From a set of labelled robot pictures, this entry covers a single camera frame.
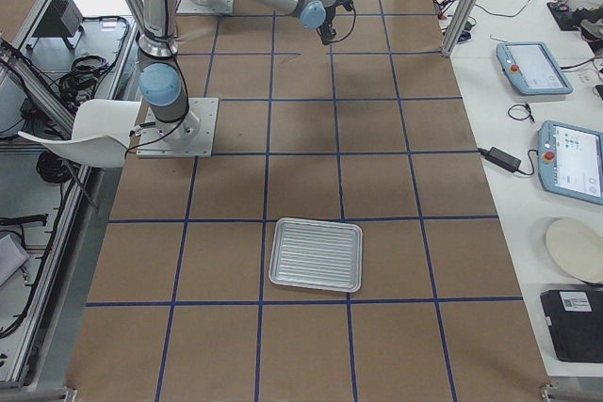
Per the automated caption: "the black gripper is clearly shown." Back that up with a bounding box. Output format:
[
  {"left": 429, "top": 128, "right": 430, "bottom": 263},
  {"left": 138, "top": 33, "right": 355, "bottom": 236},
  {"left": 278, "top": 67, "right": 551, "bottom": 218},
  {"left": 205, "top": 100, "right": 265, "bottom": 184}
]
[{"left": 318, "top": 0, "right": 354, "bottom": 45}]

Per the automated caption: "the ribbed metal tray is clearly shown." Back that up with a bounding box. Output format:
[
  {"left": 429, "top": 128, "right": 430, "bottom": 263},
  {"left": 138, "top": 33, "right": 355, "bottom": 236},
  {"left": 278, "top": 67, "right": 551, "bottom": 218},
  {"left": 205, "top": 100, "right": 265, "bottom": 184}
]
[{"left": 269, "top": 217, "right": 363, "bottom": 293}]

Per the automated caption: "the blue teach pendant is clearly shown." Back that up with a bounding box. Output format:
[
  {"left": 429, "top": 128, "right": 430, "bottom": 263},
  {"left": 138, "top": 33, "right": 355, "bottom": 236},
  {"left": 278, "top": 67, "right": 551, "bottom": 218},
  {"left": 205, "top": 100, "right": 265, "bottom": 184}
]
[
  {"left": 496, "top": 41, "right": 573, "bottom": 96},
  {"left": 538, "top": 121, "right": 602, "bottom": 205}
]

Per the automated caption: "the black power adapter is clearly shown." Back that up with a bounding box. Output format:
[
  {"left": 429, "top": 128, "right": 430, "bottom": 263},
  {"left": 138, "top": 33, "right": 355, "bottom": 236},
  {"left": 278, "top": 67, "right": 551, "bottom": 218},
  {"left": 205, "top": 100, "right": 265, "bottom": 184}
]
[{"left": 479, "top": 147, "right": 521, "bottom": 173}]

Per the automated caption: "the white plastic chair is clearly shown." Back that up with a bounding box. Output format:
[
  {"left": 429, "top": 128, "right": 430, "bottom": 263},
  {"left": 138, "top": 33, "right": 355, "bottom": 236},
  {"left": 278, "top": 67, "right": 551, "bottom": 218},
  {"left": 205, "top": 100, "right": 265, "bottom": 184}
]
[{"left": 18, "top": 99, "right": 141, "bottom": 169}]

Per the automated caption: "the white round plate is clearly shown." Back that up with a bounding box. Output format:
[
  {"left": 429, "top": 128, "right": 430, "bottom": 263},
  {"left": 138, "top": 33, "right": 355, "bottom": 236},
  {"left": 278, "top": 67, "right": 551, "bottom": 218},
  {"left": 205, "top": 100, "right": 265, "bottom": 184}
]
[{"left": 546, "top": 218, "right": 602, "bottom": 285}]

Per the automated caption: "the black laptop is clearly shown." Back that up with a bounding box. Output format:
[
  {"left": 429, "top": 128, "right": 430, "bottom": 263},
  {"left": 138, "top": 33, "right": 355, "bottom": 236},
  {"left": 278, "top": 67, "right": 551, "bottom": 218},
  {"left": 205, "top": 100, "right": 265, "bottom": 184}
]
[{"left": 540, "top": 290, "right": 602, "bottom": 363}]

